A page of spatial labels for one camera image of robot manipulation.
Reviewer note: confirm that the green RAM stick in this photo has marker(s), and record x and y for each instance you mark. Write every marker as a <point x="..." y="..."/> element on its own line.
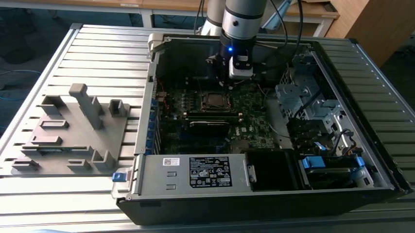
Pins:
<point x="52" y="151"/>

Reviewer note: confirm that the black PC case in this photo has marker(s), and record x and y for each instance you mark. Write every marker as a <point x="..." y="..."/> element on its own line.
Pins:
<point x="227" y="211"/>

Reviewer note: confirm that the silver metal drive cage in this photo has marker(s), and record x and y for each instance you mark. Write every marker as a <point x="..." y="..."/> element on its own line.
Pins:
<point x="288" y="92"/>

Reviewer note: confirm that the blue case latch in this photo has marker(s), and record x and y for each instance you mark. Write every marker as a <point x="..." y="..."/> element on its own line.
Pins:
<point x="117" y="177"/>

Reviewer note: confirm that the hard disk in blue carrier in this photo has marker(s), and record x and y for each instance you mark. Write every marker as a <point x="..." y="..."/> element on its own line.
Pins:
<point x="312" y="162"/>

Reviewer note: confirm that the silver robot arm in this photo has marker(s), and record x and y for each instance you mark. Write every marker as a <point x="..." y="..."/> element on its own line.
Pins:
<point x="241" y="21"/>

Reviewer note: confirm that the black graphics card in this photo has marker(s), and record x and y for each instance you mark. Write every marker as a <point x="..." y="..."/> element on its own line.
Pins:
<point x="208" y="131"/>

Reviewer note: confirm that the grey slanted plate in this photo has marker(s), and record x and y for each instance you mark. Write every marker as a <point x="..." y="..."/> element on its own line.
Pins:
<point x="279" y="121"/>

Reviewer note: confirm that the small chipset heatsink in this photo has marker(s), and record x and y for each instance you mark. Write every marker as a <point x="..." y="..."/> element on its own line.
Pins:
<point x="239" y="144"/>

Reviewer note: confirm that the green motherboard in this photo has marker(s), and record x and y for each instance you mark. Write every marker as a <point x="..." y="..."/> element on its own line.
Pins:
<point x="256" y="126"/>

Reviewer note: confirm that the CPU socket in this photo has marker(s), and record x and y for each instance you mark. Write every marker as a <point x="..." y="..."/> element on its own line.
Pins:
<point x="203" y="110"/>

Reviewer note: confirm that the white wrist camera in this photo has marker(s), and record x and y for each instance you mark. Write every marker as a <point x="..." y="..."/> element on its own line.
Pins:
<point x="240" y="71"/>

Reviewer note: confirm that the grey power supply unit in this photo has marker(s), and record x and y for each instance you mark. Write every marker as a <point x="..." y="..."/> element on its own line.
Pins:
<point x="155" y="179"/>

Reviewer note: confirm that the wooden cabinet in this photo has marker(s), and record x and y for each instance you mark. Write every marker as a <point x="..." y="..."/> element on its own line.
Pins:
<point x="372" y="24"/>

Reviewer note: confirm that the wooden desk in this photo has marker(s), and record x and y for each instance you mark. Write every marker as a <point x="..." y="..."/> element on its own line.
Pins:
<point x="97" y="3"/>

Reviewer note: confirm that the grey parts rack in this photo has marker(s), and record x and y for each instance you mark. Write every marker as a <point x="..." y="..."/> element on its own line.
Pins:
<point x="80" y="136"/>

